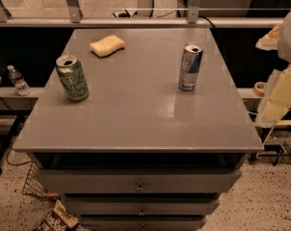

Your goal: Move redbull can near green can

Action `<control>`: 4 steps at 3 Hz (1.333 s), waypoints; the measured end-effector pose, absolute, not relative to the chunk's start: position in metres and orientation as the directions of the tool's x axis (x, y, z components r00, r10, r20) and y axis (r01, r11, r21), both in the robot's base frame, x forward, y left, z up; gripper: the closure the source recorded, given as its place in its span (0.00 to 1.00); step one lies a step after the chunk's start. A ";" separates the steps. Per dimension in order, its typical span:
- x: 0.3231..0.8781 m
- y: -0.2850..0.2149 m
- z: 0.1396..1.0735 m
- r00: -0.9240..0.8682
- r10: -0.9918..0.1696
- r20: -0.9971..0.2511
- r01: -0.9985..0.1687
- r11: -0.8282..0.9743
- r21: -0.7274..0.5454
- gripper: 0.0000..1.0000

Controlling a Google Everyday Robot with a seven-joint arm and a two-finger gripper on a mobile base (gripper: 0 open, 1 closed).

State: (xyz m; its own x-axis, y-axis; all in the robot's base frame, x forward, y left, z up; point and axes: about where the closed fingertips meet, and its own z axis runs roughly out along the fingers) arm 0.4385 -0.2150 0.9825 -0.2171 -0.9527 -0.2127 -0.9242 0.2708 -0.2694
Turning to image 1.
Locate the yellow sponge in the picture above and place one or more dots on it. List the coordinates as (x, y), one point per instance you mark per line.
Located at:
(107, 46)

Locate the green soda can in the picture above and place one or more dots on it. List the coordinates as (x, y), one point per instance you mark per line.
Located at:
(72, 78)

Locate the snack chip bag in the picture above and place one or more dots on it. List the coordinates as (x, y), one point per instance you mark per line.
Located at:
(59, 219)

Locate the roll of tan tape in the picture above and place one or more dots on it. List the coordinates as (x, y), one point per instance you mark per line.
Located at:
(259, 88)

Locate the yellow metal stand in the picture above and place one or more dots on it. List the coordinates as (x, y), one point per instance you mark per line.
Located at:
(283, 124)

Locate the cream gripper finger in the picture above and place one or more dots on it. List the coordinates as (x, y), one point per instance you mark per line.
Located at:
(277, 99)
(270, 40)

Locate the clear plastic water bottle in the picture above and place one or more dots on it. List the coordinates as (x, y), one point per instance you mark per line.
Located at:
(18, 81)

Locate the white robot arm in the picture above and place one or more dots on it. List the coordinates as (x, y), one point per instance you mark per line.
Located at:
(284, 47)

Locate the grey drawer cabinet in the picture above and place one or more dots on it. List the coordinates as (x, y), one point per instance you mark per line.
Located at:
(140, 153)

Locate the wire mesh basket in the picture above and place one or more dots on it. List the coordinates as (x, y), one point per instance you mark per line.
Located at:
(32, 186)

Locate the silver blue redbull can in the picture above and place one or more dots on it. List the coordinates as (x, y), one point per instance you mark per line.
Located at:
(190, 65)

